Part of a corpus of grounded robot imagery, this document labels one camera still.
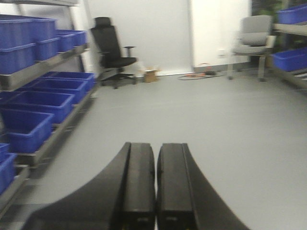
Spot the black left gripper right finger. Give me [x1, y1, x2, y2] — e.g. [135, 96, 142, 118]
[157, 143, 248, 230]

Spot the blue bin right shelf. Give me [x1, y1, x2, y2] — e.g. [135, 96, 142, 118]
[271, 47, 307, 72]

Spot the blue bin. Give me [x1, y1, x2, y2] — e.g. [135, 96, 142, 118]
[0, 109, 54, 153]
[2, 91, 74, 124]
[0, 15, 35, 75]

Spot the blue bin upper left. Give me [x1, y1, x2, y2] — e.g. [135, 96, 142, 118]
[0, 15, 35, 75]

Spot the small cardboard box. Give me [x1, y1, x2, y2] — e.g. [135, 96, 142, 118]
[140, 65, 160, 83]

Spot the blue bin nearest lower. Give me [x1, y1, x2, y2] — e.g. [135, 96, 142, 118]
[0, 109, 54, 153]

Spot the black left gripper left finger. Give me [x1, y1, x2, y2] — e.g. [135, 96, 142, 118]
[22, 142, 155, 230]

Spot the grey office chair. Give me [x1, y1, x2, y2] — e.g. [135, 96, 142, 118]
[227, 15, 276, 82]

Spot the left steel shelf rack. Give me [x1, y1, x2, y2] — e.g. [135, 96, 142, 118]
[0, 0, 99, 216]

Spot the black office chair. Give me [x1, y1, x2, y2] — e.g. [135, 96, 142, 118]
[91, 16, 137, 89]

